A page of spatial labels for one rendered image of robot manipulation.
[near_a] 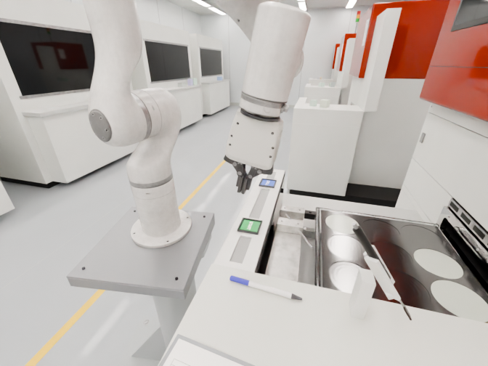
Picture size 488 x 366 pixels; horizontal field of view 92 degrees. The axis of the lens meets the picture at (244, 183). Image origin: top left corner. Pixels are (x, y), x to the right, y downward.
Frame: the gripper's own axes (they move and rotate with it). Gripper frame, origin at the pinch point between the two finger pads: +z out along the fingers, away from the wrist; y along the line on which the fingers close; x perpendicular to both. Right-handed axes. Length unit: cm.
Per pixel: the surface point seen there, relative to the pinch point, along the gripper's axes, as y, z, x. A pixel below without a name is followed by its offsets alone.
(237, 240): -1.9, 15.4, 0.9
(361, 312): -26.5, 8.0, 15.0
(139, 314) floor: 48, 124, -26
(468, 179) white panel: -58, -6, -31
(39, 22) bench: 285, -4, -188
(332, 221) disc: -26.9, 16.3, -22.1
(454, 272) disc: -53, 11, -8
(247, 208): -0.7, 15.7, -13.7
